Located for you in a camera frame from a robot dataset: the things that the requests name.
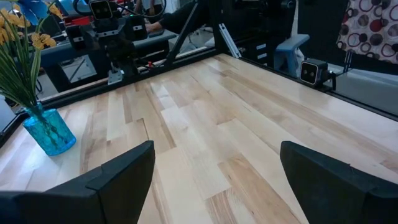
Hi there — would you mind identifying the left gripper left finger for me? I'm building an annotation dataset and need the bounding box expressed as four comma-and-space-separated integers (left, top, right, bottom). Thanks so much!
0, 140, 155, 224

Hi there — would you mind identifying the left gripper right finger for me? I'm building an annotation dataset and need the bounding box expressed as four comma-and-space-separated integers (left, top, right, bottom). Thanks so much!
279, 141, 398, 224

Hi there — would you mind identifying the blue artificial flower bunch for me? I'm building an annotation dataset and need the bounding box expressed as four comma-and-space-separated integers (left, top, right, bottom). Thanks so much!
17, 0, 50, 27

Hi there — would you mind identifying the yellow artificial flower bunch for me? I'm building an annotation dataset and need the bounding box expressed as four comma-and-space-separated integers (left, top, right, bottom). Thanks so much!
0, 2, 58, 150

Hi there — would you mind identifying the blue glass vase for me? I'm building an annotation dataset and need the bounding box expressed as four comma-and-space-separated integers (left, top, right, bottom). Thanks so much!
22, 101, 77, 157

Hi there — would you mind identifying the grey desk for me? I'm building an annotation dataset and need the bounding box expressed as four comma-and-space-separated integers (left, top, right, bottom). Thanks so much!
39, 29, 178, 68

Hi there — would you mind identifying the red box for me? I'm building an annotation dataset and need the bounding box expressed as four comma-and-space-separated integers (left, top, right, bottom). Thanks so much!
63, 16, 91, 26

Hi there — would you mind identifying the person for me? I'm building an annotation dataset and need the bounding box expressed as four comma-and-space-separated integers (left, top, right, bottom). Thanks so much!
133, 0, 206, 35

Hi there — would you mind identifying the aluminium extrusion bar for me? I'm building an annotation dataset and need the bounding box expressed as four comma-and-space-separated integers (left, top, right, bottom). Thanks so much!
218, 22, 243, 60

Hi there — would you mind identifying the black drawer cabinet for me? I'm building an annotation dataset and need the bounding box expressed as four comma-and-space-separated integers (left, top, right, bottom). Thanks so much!
217, 0, 299, 68

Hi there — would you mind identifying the blue-grey stool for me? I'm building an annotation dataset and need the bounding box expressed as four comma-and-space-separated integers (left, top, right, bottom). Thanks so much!
273, 33, 311, 72

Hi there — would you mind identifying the polka dot cloth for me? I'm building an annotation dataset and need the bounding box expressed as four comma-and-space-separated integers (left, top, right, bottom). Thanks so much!
336, 0, 398, 65

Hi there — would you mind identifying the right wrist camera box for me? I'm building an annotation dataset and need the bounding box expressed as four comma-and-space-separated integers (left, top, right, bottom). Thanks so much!
88, 0, 114, 21

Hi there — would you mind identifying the table-level camera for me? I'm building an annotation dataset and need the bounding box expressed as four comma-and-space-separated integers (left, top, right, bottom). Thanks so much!
299, 58, 338, 92

